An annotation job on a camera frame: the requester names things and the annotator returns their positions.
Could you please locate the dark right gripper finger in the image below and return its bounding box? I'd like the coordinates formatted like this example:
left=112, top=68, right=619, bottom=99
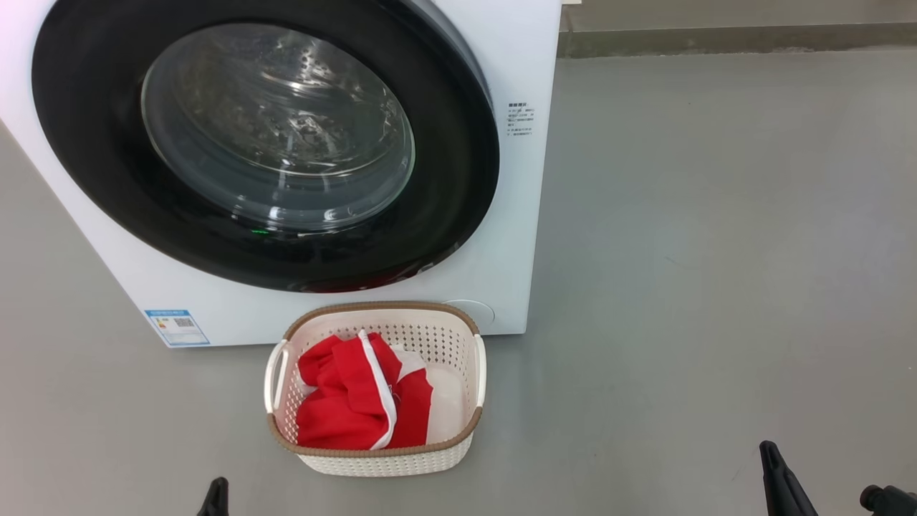
left=759, top=441, right=819, bottom=516

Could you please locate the white front-load washing machine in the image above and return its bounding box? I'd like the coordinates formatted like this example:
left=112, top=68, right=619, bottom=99
left=0, top=0, right=563, bottom=350

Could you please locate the cream perforated laundry basket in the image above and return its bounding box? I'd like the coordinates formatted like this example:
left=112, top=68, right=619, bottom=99
left=264, top=301, right=488, bottom=477

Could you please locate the blue energy label sticker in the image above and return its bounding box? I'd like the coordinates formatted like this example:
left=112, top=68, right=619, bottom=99
left=144, top=309, right=211, bottom=348

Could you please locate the black round glass washer door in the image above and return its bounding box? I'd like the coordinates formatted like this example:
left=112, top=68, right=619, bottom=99
left=31, top=0, right=501, bottom=293

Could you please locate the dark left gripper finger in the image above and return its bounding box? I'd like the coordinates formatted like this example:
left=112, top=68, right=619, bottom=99
left=197, top=477, right=230, bottom=516

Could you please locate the red and white garment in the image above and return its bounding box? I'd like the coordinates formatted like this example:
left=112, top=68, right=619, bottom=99
left=296, top=330, right=436, bottom=451

